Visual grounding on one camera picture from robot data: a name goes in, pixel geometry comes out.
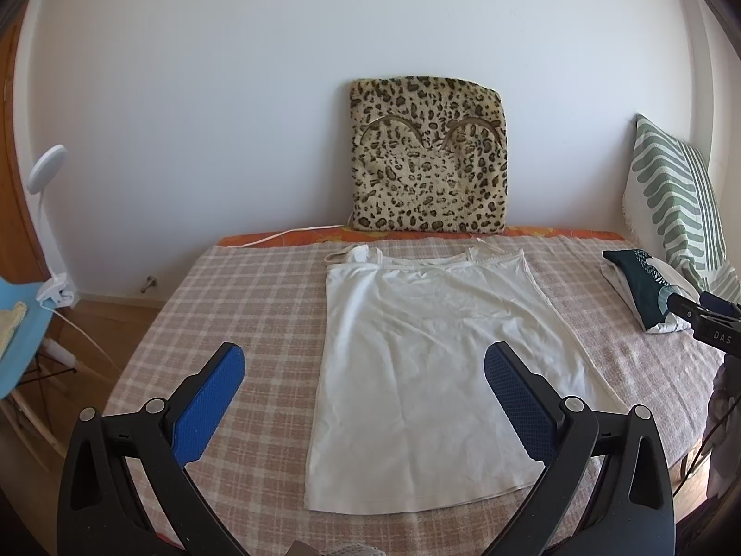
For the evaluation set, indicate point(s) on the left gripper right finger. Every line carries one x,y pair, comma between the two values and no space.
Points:
630,509

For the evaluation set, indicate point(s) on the leopard print cushion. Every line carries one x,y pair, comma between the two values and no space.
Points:
429,154

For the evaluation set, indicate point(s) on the green striped white pillow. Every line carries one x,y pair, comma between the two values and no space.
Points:
671,209

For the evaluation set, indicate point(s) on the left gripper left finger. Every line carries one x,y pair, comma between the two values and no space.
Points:
99,508

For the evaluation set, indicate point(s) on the orange floral bed sheet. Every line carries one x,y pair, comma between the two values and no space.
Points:
320,234

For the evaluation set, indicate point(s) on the pink plaid bed blanket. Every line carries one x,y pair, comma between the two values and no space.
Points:
270,301

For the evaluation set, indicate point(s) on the dark teal folded shirt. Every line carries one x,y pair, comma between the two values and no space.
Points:
643,280

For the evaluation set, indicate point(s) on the light blue chair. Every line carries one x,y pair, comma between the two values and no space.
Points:
27,338

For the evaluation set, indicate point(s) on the white clip desk lamp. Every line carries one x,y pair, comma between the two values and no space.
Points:
57,290

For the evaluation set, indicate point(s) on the white camisole top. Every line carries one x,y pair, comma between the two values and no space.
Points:
404,419

